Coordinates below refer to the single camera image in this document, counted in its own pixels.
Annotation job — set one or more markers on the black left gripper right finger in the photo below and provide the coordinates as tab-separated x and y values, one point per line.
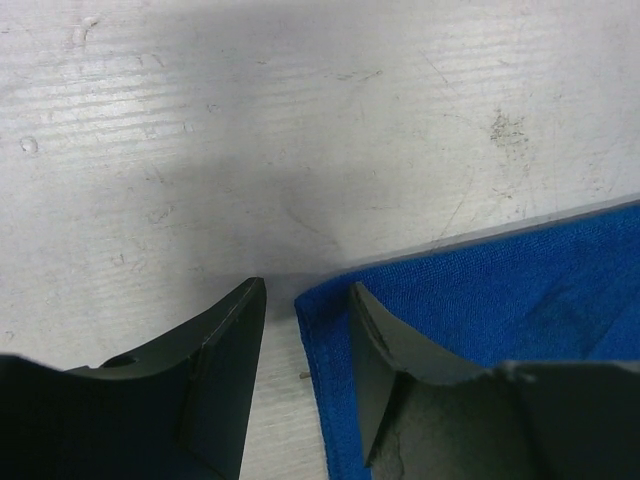
427	413

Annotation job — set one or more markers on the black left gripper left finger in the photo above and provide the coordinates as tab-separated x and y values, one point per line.
176	407

